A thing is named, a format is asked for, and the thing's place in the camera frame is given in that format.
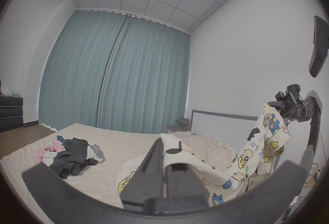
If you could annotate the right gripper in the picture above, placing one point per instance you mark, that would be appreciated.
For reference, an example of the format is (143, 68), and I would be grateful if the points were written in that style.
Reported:
(289, 111)

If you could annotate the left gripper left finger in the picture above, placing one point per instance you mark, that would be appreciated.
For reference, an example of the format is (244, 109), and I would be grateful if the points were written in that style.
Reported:
(147, 176)

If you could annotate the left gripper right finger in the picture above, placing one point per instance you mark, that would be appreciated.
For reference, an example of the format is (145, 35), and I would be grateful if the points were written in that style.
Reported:
(185, 182)

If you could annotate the white printed pyjama top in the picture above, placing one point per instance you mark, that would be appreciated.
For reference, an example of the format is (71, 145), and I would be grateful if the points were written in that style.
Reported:
(195, 161)

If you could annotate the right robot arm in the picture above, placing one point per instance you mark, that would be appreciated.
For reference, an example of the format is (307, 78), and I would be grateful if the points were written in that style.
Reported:
(315, 130)

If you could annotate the pile of clothes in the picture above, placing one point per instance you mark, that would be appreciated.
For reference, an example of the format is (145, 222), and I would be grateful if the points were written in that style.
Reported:
(72, 157)

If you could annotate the bed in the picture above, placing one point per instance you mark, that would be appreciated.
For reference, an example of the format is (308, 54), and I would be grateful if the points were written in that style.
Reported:
(115, 140)

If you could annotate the grey bedside table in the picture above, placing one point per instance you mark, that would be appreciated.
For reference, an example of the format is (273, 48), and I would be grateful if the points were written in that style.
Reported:
(180, 128)

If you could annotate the blue-green curtain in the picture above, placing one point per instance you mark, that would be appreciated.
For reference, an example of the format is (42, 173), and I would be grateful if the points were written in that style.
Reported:
(144, 69)

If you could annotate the black chest of drawers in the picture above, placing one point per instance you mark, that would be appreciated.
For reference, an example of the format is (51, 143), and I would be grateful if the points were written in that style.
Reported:
(10, 112)

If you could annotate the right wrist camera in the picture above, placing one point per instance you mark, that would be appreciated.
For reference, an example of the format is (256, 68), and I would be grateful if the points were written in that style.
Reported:
(280, 96)

